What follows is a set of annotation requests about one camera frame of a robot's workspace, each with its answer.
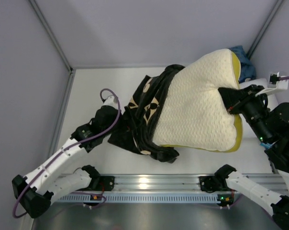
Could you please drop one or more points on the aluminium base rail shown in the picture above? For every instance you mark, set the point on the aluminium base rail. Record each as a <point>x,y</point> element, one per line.
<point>134,183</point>

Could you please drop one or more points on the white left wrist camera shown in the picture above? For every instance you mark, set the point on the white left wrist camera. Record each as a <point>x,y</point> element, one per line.
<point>111,101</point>

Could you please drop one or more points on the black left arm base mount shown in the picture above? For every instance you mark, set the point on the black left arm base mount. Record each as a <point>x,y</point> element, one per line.
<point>104,183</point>

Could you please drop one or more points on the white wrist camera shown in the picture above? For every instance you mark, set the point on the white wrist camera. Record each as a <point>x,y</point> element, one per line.
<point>111,101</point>
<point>277,83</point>

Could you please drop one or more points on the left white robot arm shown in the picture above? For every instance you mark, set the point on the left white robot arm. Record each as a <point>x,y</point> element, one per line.
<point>39,189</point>

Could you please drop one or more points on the perforated grey cable duct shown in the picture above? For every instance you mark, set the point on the perforated grey cable duct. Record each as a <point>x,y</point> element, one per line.
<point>203,198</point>

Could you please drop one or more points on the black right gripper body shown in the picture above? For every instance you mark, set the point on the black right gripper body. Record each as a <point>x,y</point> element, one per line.
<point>234,101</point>

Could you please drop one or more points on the crumpled blue shirt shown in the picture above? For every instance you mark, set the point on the crumpled blue shirt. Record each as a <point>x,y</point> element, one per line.
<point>248,71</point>

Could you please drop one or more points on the blue white pillow tag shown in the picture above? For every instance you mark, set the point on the blue white pillow tag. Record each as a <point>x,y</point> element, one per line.
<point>266,145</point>

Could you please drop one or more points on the cream yellow quilted pillow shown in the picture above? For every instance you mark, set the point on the cream yellow quilted pillow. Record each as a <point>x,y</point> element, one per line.
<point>193,114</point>

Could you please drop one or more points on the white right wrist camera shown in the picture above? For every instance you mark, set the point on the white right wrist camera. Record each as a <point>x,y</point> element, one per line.
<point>277,83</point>

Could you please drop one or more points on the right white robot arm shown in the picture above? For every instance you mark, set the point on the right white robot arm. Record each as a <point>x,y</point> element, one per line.
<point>271,127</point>

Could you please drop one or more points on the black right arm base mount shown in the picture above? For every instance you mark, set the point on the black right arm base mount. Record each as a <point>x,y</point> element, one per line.
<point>211,184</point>

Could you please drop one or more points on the black floral plush pillowcase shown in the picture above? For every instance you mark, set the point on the black floral plush pillowcase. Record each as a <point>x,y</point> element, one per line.
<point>139,121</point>

